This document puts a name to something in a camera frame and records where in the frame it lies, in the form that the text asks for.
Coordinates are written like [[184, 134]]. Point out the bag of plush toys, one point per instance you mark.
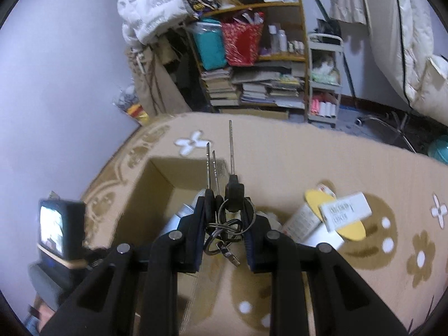
[[134, 112]]

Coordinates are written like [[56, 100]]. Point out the yellow oval mirror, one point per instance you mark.
[[315, 197]]

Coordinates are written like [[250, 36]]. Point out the red gift bag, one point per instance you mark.
[[241, 45]]

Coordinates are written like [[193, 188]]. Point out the white keypad remote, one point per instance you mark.
[[301, 220]]

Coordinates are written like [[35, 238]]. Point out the beige pants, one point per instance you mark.
[[154, 87]]

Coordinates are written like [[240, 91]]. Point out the light blue power bank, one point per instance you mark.
[[175, 222]]

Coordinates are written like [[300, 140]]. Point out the person's left forearm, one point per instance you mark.
[[40, 313]]

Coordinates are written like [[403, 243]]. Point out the stack of old books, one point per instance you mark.
[[220, 87]]

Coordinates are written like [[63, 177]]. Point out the pile of notebooks and magazines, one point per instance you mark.
[[266, 91]]

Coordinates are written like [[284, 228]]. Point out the white power bank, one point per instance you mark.
[[325, 238]]

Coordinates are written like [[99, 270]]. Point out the beige flower printed blanket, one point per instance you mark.
[[315, 147]]

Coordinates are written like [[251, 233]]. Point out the small white orange card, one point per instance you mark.
[[326, 189]]

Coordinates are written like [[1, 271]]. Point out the white puffer jacket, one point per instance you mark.
[[147, 10]]

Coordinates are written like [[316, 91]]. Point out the wooden bookshelf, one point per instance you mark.
[[301, 42]]

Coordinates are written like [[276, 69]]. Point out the row of cosmetic bottles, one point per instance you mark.
[[281, 40]]

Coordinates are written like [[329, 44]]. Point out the white trolley cart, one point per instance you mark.
[[325, 38]]

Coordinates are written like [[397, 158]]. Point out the teal storage box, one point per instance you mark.
[[210, 49]]

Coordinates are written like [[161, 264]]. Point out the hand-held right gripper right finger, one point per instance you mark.
[[252, 248]]

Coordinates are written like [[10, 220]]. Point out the white air conditioner remote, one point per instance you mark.
[[346, 210]]

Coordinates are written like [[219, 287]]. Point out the cream hanging coat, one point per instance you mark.
[[413, 24]]

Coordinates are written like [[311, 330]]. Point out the cardboard box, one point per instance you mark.
[[161, 196]]

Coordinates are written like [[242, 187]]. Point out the teal fan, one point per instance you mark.
[[439, 150]]

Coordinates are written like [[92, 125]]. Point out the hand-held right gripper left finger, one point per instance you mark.
[[196, 238]]

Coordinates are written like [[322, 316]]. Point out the cream office chair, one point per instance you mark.
[[437, 87]]

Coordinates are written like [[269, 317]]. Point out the bunch of keys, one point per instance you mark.
[[232, 192]]

